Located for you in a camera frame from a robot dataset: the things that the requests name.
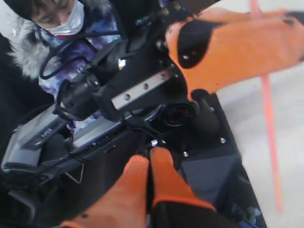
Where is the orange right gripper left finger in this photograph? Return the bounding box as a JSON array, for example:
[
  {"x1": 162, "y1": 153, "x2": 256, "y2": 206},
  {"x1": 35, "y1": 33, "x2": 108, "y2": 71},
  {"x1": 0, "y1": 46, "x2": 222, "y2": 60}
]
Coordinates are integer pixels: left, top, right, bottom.
[{"x1": 61, "y1": 155, "x2": 149, "y2": 228}]

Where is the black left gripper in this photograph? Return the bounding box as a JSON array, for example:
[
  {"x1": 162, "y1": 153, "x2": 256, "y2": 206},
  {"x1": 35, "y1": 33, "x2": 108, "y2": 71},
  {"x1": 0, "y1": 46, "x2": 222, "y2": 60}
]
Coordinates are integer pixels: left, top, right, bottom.
[{"x1": 99, "y1": 0, "x2": 268, "y2": 228}]

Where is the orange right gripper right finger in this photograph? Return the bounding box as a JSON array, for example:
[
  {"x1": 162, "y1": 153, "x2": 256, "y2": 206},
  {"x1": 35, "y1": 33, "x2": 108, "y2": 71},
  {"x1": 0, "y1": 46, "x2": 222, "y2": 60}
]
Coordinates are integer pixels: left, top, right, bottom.
[{"x1": 150, "y1": 147, "x2": 237, "y2": 228}]

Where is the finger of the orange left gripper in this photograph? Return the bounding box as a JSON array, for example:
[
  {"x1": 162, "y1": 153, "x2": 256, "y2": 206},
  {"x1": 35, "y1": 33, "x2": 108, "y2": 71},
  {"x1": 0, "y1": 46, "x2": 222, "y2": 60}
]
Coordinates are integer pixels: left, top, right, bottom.
[
  {"x1": 196, "y1": 7, "x2": 304, "y2": 24},
  {"x1": 165, "y1": 16, "x2": 304, "y2": 92}
]

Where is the thin orange straw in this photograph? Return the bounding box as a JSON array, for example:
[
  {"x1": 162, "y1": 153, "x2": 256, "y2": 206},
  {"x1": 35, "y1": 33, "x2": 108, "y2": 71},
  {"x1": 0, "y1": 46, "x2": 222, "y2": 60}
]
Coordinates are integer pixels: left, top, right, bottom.
[{"x1": 249, "y1": 0, "x2": 284, "y2": 213}]

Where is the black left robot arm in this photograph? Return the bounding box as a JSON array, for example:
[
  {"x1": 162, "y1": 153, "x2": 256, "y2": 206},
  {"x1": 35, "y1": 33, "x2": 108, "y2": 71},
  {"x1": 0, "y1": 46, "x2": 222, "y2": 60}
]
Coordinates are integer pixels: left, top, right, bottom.
[{"x1": 1, "y1": 0, "x2": 304, "y2": 228}]

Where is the person with face mask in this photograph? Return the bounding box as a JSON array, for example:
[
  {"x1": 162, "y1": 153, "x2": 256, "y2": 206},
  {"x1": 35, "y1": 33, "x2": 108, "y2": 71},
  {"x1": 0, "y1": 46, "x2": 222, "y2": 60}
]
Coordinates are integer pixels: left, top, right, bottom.
[{"x1": 0, "y1": 0, "x2": 124, "y2": 148}]

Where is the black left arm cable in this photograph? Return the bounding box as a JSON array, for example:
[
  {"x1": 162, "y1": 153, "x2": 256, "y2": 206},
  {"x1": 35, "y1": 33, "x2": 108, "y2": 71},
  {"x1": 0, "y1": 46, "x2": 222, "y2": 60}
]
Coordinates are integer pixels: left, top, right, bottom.
[{"x1": 38, "y1": 4, "x2": 167, "y2": 124}]

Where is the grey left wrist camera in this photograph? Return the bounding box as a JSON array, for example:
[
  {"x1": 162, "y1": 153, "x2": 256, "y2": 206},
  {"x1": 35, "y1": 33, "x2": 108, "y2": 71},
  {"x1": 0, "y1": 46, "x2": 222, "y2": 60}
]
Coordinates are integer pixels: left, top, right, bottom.
[{"x1": 0, "y1": 104, "x2": 132, "y2": 180}]

